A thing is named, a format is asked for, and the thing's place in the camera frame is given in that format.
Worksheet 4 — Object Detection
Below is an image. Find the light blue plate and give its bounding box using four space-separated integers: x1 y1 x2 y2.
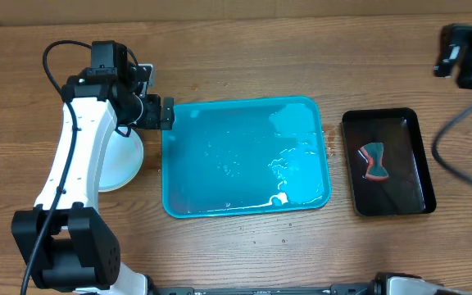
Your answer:
98 129 144 193

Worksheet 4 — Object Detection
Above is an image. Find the pink and black sponge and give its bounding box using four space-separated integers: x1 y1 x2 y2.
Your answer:
359 143 388 181

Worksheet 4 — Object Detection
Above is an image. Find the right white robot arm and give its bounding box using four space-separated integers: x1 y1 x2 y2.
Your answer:
433 24 472 89

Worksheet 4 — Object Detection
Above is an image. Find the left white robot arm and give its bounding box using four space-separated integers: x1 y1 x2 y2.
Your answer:
11 41 175 294

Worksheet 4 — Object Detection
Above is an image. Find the teal plastic tray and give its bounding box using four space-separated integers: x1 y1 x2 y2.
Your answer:
161 96 332 219

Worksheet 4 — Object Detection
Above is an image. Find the black rectangular tray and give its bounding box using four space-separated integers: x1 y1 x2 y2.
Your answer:
342 107 437 217

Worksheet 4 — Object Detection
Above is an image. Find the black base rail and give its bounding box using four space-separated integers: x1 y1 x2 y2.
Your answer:
145 272 472 295

